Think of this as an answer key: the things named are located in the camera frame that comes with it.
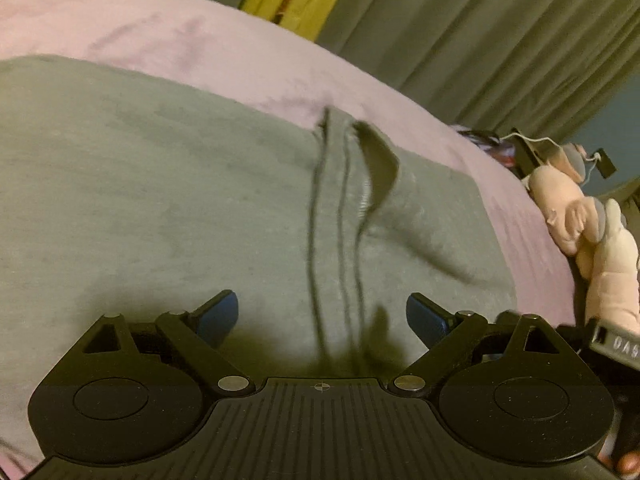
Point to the grey curtain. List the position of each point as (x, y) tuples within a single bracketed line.
[(544, 65)]

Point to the dark items beside bed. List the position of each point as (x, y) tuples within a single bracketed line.
[(522, 155)]

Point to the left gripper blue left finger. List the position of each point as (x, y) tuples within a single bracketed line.
[(195, 338)]

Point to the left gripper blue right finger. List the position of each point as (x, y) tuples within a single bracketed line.
[(450, 340)]

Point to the pink plush toy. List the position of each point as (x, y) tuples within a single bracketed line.
[(593, 233)]

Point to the grey sweatpants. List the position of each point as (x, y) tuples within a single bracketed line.
[(125, 193)]

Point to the right hand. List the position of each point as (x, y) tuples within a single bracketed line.
[(627, 467)]

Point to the pink fleece blanket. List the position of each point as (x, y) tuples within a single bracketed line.
[(157, 38)]

